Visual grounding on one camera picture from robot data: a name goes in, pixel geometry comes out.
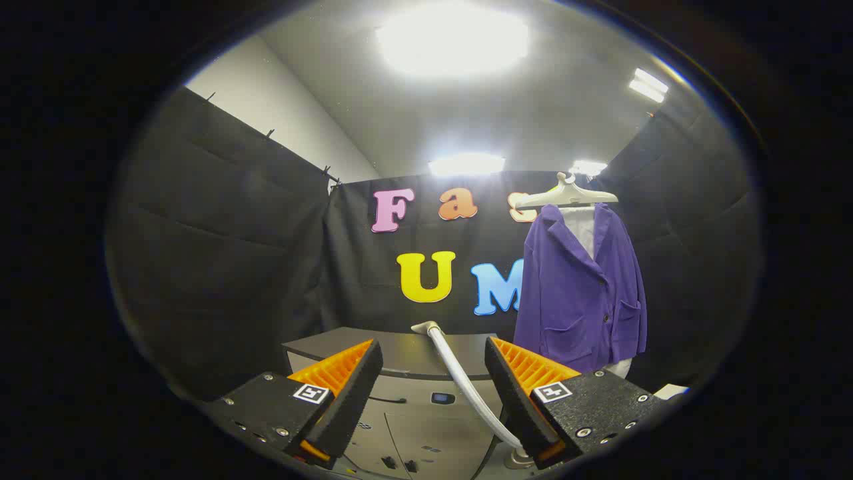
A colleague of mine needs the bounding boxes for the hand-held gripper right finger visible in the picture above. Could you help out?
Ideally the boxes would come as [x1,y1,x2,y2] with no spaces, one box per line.
[484,336,667,471]

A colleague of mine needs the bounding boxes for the purple corduroy jacket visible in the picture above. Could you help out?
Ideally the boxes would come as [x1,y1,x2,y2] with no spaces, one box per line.
[513,203,648,374]

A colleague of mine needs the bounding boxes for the white shirt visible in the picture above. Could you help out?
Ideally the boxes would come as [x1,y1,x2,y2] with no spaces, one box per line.
[558,205,634,379]

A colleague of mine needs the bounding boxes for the white plastic clothes hanger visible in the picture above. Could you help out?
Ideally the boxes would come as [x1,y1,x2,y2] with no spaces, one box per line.
[514,172,619,209]

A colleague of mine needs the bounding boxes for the large ceiling light panel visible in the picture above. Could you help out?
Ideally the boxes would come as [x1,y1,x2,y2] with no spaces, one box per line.
[377,3,530,74]

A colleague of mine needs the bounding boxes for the white garment steamer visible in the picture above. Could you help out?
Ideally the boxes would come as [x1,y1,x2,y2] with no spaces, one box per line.
[411,321,534,469]

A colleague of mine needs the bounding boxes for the double ceiling light panel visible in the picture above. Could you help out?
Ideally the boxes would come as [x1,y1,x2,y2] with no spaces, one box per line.
[628,67,669,103]

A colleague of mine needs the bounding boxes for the grey cabinet with dark top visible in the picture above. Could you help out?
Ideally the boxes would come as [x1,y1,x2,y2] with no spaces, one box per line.
[282,327,534,480]

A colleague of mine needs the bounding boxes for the black backdrop cloth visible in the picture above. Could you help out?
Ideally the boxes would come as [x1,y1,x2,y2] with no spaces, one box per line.
[320,170,627,344]

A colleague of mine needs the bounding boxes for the black quilted curtain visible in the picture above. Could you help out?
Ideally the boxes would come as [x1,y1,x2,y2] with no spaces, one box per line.
[590,100,764,391]
[105,87,341,401]

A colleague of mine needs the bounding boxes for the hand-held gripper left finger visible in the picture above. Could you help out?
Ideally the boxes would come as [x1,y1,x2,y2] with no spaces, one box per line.
[200,339,385,471]

